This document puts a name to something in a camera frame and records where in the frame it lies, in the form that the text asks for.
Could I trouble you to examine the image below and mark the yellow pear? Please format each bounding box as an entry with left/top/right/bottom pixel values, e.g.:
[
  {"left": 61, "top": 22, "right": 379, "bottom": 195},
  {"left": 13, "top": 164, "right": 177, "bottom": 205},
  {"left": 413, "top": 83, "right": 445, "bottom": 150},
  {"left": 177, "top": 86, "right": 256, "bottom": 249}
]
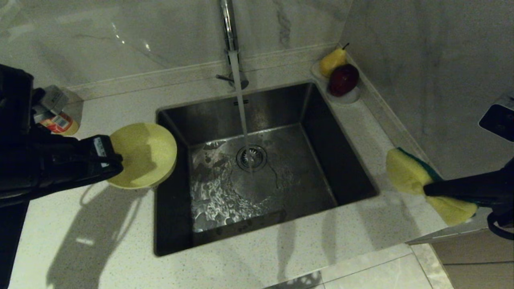
[{"left": 319, "top": 43, "right": 349, "bottom": 79}]

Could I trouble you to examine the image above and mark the clear running water stream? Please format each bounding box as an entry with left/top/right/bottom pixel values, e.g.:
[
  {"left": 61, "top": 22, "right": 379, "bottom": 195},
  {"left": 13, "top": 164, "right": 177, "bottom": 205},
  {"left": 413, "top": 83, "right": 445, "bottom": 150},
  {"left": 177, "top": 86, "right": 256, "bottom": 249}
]
[{"left": 229, "top": 51, "right": 255, "bottom": 175}]

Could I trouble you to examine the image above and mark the stainless steel sink basin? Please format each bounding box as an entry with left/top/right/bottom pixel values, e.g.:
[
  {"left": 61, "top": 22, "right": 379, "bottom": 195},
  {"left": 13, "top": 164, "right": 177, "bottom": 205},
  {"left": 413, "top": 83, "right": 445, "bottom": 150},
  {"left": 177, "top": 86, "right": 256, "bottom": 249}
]
[{"left": 155, "top": 82, "right": 379, "bottom": 256}]

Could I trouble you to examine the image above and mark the orange label dish soap bottle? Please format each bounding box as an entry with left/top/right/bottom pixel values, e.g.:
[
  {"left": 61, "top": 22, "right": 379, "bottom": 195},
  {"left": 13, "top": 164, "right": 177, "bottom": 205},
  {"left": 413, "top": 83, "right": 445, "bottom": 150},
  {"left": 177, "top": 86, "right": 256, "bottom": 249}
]
[{"left": 33, "top": 85, "right": 80, "bottom": 136}]

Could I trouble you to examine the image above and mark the round metal drain strainer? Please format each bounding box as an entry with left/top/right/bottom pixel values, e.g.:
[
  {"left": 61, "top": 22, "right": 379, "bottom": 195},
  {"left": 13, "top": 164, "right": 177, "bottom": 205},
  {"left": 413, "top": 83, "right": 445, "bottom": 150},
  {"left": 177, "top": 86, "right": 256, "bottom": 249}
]
[{"left": 236, "top": 145, "right": 268, "bottom": 173}]

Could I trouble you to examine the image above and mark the dark red apple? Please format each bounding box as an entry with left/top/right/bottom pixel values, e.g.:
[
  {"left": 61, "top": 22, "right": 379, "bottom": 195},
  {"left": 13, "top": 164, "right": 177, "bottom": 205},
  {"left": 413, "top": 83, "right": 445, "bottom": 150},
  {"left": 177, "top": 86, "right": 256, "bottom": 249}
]
[{"left": 329, "top": 63, "right": 360, "bottom": 97}]

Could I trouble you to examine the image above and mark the black induction cooktop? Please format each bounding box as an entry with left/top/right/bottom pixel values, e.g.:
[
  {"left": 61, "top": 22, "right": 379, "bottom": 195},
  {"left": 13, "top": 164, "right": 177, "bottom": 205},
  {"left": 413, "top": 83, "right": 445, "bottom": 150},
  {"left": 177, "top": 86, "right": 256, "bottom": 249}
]
[{"left": 0, "top": 201, "right": 29, "bottom": 289}]

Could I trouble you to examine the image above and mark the green and yellow sponge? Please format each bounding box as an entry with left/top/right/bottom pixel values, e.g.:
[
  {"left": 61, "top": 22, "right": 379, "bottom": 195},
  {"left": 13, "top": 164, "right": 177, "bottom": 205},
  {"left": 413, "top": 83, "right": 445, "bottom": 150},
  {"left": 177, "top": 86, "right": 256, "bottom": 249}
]
[{"left": 386, "top": 147, "right": 478, "bottom": 226}]

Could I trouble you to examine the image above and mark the chrome faucet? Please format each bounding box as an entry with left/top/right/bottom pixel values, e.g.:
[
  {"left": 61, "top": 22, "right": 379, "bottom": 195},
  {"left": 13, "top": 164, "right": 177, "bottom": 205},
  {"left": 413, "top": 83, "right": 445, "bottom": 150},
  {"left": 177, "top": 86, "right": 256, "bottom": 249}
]
[{"left": 216, "top": 0, "right": 249, "bottom": 90}]

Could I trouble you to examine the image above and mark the yellow plastic bowl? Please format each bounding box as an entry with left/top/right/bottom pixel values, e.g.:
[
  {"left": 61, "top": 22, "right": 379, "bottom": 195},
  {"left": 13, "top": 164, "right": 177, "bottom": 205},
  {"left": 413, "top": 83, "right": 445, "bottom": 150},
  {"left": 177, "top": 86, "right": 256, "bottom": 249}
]
[{"left": 107, "top": 122, "right": 177, "bottom": 189}]

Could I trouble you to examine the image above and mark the small white dish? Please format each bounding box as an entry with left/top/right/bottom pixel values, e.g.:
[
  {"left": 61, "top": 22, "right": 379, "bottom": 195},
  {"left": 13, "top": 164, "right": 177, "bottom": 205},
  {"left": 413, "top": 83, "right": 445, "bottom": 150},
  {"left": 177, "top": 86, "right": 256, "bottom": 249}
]
[{"left": 310, "top": 62, "right": 361, "bottom": 105}]

